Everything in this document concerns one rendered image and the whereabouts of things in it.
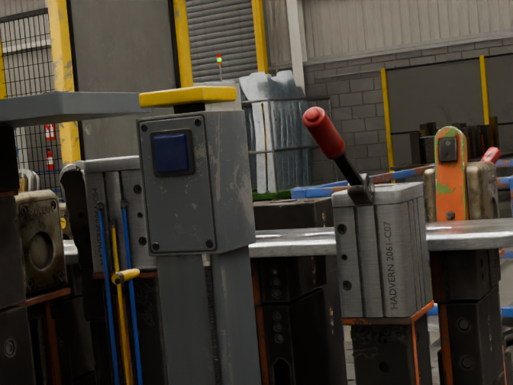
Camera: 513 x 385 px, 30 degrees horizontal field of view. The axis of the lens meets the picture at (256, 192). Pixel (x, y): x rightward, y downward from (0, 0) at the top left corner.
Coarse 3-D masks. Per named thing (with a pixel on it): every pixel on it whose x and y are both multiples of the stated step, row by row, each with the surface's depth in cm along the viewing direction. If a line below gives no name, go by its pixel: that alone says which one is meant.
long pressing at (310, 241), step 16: (432, 224) 110; (448, 224) 108; (464, 224) 107; (480, 224) 105; (496, 224) 104; (512, 224) 102; (64, 240) 135; (256, 240) 110; (272, 240) 109; (288, 240) 107; (304, 240) 102; (320, 240) 101; (432, 240) 95; (448, 240) 95; (464, 240) 94; (480, 240) 93; (496, 240) 93; (512, 240) 93; (256, 256) 104; (272, 256) 103; (288, 256) 102
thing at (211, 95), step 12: (144, 96) 76; (156, 96) 76; (168, 96) 76; (180, 96) 75; (192, 96) 75; (204, 96) 74; (216, 96) 76; (228, 96) 78; (180, 108) 77; (192, 108) 77; (204, 108) 78
